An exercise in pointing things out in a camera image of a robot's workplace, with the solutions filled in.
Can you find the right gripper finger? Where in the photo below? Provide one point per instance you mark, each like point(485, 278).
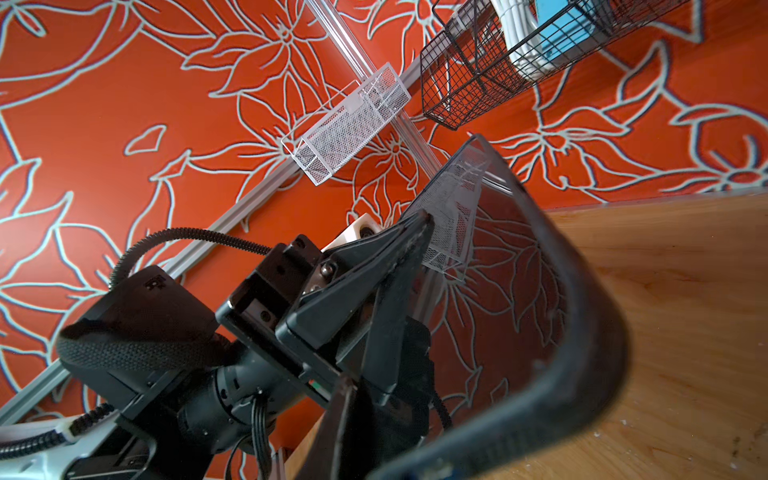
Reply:
point(325, 458)

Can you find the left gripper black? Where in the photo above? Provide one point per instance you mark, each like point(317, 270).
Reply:
point(304, 318)

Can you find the black smartphone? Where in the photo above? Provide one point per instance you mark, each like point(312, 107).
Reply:
point(529, 348)

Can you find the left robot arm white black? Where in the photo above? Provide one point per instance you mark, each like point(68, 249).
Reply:
point(181, 383)

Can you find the blue box in basket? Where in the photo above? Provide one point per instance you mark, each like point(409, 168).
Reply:
point(562, 26)

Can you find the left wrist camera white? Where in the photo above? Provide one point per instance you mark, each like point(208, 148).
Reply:
point(362, 227)

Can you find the white mesh wall basket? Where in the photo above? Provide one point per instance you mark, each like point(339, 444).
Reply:
point(324, 141)

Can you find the black wire wall basket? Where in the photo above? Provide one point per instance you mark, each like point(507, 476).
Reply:
point(486, 53)

